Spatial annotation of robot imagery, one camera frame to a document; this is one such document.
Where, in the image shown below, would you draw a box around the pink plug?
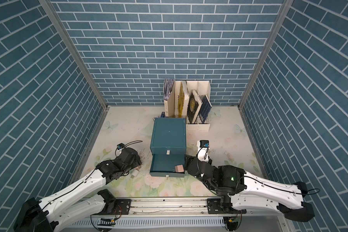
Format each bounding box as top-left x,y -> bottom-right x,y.
175,164 -> 185,173

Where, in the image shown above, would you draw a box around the teal drawer cabinet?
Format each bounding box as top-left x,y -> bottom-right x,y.
149,118 -> 187,178

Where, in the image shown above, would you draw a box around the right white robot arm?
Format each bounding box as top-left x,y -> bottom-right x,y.
184,155 -> 315,222

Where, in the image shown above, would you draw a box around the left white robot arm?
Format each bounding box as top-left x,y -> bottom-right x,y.
13,148 -> 142,232

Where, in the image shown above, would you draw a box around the dark blue book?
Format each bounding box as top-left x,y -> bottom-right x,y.
198,95 -> 212,124

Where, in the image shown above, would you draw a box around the black and gold book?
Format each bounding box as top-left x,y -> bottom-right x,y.
187,90 -> 202,124

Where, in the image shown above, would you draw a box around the white file organizer rack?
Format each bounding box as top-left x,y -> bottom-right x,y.
163,79 -> 212,131

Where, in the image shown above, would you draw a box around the yellow book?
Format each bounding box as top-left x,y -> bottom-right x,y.
177,81 -> 189,118

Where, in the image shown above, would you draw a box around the magazines in left slot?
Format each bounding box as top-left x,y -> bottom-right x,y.
163,79 -> 175,101

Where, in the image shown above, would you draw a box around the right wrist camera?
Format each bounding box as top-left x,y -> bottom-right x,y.
199,140 -> 209,148

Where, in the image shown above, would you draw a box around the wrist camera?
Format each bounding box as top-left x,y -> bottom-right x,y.
199,140 -> 209,148
117,143 -> 125,150

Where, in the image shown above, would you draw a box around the metal base rail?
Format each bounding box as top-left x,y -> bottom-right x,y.
99,194 -> 283,217

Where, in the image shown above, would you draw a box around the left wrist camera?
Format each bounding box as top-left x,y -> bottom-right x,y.
117,143 -> 125,150

